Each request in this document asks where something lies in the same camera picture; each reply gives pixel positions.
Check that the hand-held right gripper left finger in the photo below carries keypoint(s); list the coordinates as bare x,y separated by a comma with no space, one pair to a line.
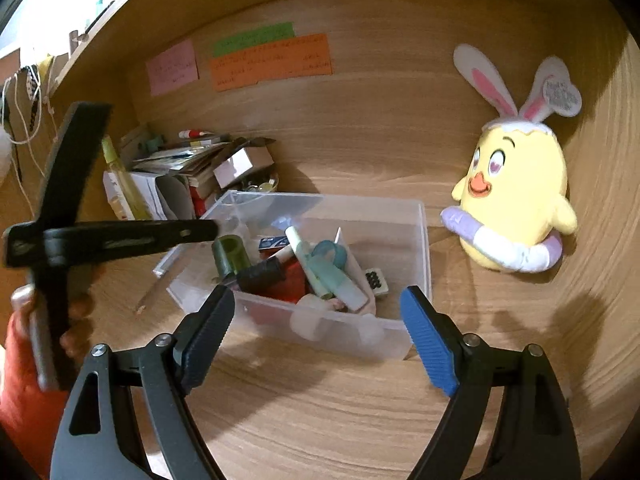
207,340

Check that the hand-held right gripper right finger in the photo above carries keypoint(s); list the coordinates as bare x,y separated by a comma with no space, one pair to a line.
430,345

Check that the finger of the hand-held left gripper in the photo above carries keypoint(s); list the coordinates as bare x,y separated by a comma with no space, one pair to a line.
140,237

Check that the clear plastic storage box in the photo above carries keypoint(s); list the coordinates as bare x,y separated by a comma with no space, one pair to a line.
280,320

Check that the purple bottle with black cap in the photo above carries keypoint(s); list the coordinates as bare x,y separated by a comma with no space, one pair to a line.
260,275

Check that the grey dotted mahjong tile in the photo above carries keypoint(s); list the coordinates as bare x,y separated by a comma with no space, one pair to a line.
375,280

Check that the dark green bottle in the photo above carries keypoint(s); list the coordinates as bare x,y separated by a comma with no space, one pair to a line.
230,257

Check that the red envelope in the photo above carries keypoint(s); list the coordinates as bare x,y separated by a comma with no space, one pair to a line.
285,290

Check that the white gauze roll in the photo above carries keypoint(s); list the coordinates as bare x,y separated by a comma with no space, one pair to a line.
310,320

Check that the blue gum pack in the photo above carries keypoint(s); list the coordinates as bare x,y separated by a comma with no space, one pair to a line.
272,243

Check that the teal capsule case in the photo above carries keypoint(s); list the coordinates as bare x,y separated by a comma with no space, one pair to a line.
330,280

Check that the teal tape roll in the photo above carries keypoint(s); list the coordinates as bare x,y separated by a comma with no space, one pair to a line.
342,257

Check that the light green tube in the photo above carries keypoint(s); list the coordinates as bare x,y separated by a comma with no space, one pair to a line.
305,255

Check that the person's left hand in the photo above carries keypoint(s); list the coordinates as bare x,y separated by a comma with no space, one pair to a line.
81,310

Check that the yellow-green spray bottle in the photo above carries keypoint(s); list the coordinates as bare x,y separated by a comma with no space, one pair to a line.
125,185

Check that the red box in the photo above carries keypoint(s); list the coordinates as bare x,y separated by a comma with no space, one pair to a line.
200,202

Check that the stack of books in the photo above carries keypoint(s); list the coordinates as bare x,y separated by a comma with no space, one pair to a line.
185,160

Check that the red and white marker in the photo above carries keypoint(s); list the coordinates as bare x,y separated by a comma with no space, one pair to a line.
195,133

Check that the small white box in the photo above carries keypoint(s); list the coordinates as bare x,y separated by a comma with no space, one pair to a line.
240,165

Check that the bowl of glass marbles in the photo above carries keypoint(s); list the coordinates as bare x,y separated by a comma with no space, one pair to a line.
260,187

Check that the pink sticky note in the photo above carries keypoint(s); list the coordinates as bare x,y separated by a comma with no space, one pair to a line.
172,67

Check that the yellow chick plush toy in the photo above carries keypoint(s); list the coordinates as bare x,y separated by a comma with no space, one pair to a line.
515,185

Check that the green sticky note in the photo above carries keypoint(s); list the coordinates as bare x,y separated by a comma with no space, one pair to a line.
250,40

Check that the orange sticky note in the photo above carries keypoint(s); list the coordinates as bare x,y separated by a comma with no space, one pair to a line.
270,62

